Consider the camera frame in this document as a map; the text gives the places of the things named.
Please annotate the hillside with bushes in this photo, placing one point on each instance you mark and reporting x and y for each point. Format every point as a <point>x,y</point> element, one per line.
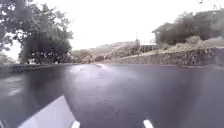
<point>106,51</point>

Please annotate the dark wet asphalt road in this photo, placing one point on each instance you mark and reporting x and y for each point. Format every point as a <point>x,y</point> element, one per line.
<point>126,93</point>

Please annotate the large dark green tree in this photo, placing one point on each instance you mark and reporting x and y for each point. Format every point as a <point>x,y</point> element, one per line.
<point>43,36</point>

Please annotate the trees by building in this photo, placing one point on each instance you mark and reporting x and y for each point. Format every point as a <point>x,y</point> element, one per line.
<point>186,28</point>

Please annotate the building behind trees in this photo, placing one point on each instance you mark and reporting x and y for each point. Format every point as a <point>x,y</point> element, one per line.
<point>210,20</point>

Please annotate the stone retaining wall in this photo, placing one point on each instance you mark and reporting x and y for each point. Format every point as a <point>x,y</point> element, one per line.
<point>173,58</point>

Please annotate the low stone wall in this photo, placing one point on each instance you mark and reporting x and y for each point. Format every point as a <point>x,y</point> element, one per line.
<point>30,67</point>

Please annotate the grassy bank above wall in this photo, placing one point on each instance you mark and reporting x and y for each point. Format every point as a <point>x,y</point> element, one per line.
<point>196,43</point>

